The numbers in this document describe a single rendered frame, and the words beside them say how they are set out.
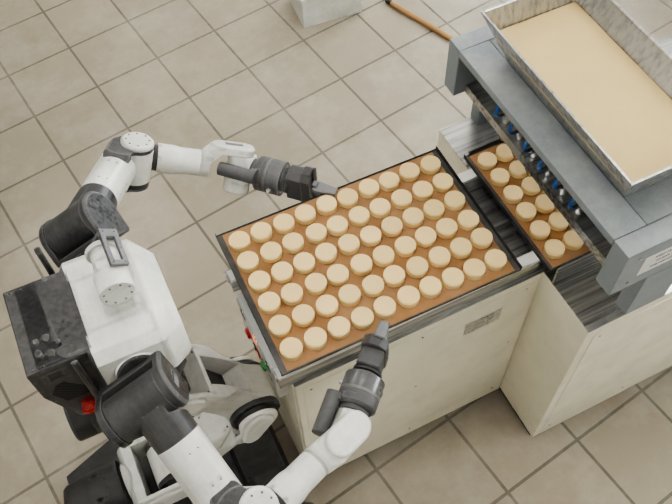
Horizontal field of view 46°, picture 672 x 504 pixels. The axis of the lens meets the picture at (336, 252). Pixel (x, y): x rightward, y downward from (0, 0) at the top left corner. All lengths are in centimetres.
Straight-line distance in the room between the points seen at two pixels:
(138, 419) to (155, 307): 22
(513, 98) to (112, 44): 240
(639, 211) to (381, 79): 201
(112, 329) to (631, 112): 117
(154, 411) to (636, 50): 130
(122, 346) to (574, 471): 168
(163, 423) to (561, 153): 103
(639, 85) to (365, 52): 200
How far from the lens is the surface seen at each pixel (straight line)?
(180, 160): 199
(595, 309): 205
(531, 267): 203
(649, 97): 190
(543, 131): 189
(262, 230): 189
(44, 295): 165
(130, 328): 157
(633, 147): 179
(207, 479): 152
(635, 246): 175
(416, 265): 183
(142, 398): 150
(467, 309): 200
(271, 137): 341
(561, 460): 278
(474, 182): 216
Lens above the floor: 258
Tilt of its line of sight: 58 degrees down
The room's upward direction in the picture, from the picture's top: 3 degrees counter-clockwise
